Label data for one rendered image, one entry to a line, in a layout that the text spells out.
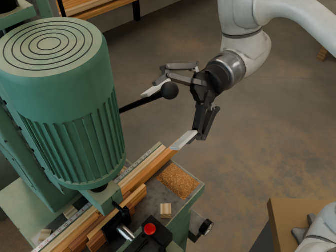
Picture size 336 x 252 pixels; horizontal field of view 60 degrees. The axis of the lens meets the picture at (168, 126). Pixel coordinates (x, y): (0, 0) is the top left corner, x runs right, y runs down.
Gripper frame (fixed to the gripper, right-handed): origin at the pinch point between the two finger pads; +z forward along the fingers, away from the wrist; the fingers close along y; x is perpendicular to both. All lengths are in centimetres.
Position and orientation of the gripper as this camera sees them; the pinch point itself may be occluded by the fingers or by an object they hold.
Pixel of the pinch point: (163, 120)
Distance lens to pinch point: 63.6
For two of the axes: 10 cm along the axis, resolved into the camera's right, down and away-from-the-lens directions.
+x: 5.9, -0.1, -8.1
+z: -6.7, 5.6, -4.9
